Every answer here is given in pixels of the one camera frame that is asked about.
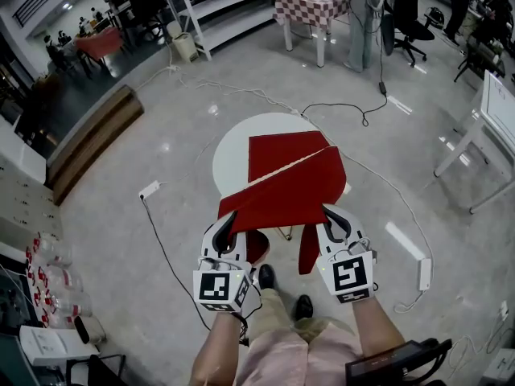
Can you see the table with checkered cloth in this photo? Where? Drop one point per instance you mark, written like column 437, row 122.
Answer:
column 310, row 8

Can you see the black marker pen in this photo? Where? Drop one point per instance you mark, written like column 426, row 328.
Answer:
column 81, row 329

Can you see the white waste bin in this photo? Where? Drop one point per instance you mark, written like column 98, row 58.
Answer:
column 185, row 47

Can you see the white square table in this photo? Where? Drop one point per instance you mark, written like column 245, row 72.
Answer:
column 497, row 107

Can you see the red tablecloth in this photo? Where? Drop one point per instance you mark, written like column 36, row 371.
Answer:
column 289, row 183

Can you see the white plug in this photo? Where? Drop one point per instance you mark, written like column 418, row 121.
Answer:
column 503, row 309

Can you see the white booklet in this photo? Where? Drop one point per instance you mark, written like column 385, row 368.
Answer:
column 48, row 344

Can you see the table with red cloth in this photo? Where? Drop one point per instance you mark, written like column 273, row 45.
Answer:
column 100, row 42

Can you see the person's left forearm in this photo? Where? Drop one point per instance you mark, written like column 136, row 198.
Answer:
column 219, row 348

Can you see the person's black shoe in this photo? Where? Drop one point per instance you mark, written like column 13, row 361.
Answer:
column 266, row 276
column 304, row 307

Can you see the white cardboard box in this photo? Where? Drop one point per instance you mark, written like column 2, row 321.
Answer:
column 499, row 364

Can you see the black office chair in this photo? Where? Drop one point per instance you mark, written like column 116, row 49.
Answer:
column 408, row 30

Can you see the white power strip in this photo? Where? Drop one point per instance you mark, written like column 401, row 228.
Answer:
column 149, row 190

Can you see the white round table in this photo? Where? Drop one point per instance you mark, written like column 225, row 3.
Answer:
column 231, row 147

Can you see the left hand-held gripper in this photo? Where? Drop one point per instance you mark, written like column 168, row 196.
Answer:
column 219, row 284

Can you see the person's beige trousers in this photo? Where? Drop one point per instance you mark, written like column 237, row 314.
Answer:
column 273, row 310

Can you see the row of clear plastic bottles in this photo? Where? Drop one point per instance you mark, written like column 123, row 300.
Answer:
column 56, row 280

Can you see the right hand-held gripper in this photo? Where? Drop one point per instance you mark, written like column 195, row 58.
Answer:
column 350, row 273

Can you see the person's pink top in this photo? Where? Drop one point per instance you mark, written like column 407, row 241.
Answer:
column 289, row 360

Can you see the white power adapter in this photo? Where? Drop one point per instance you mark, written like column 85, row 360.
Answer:
column 425, row 273

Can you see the person's right forearm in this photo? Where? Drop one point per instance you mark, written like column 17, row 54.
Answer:
column 376, row 328

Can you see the black device with screen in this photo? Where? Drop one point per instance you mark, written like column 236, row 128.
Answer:
column 386, row 364

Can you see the white cabinet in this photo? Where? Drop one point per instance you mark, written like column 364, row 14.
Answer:
column 20, row 155

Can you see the white metal shelf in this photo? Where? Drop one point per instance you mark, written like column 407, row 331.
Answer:
column 225, row 10

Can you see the black chair frame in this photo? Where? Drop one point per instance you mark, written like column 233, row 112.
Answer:
column 100, row 370

